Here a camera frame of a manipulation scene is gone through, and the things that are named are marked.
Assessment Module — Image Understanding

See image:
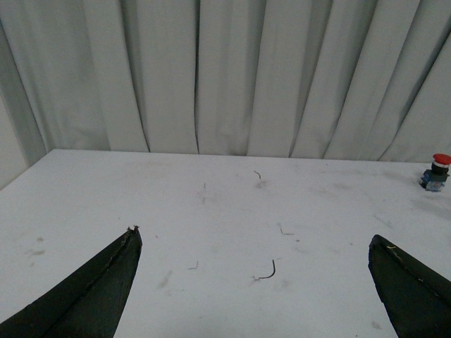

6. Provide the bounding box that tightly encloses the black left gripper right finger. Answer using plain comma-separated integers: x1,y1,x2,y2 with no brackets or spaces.
369,234,450,337

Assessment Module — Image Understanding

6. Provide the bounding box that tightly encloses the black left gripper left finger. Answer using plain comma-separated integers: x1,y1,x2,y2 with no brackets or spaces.
1,227,142,337

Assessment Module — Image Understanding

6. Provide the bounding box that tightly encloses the red mushroom push button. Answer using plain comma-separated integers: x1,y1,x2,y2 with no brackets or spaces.
419,154,450,192

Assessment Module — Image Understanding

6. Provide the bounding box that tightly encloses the white pleated curtain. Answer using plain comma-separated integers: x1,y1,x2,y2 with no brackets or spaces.
0,0,451,191

